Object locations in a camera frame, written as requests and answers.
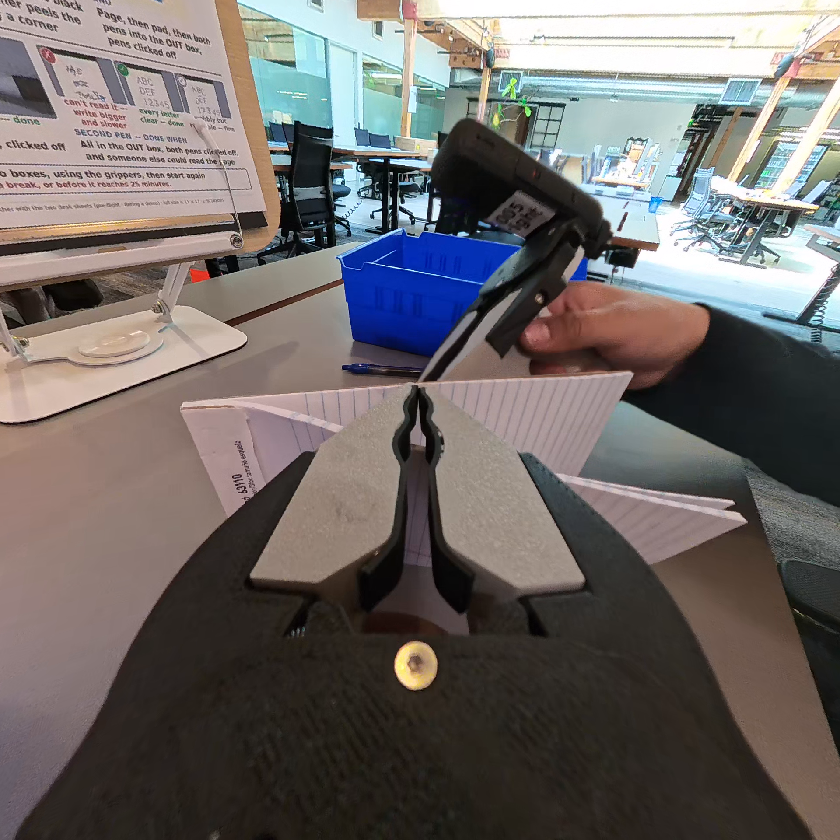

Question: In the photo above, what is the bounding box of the person's right hand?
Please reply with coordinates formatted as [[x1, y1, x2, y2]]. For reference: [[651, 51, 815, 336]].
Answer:
[[518, 282, 714, 392]]

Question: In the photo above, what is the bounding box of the background office table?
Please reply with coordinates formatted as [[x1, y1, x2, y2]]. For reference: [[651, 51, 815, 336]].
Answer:
[[331, 144, 435, 232], [589, 196, 661, 253]]

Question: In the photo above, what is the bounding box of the white lined legal pad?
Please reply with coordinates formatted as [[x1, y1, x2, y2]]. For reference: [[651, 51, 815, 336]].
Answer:
[[180, 371, 749, 634]]

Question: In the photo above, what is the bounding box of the black armrest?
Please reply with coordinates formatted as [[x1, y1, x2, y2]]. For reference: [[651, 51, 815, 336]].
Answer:
[[778, 559, 840, 658]]

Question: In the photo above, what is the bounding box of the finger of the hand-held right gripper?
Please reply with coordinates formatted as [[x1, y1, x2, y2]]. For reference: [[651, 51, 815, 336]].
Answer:
[[420, 295, 500, 383], [436, 328, 534, 383]]

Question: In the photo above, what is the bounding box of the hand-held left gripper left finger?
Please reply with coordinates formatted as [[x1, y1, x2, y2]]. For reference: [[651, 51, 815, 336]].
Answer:
[[249, 386, 419, 613]]

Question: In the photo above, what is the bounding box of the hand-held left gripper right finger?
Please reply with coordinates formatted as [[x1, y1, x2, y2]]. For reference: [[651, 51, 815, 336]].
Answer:
[[420, 387, 586, 614]]

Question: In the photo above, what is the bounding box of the hanging green plant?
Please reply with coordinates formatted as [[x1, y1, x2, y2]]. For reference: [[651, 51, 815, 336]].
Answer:
[[491, 77, 534, 133]]

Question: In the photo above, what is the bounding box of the person's right forearm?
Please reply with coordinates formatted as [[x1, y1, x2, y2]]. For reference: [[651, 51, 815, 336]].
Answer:
[[623, 303, 840, 508]]

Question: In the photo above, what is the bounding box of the wooden post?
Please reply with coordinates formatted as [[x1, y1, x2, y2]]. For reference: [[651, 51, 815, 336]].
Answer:
[[399, 0, 419, 140]]

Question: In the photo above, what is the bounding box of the grey office chair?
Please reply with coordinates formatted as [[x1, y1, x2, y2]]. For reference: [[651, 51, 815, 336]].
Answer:
[[671, 166, 718, 252]]

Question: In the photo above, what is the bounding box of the black office chair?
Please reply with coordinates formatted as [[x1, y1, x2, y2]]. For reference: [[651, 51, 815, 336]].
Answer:
[[277, 120, 353, 258]]

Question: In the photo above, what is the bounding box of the printed instruction sheet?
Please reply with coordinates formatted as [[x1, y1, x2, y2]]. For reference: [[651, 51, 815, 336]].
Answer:
[[0, 0, 269, 231]]

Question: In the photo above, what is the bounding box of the blue plastic bin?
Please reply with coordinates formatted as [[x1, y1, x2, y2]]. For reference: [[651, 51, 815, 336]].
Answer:
[[336, 228, 589, 360]]

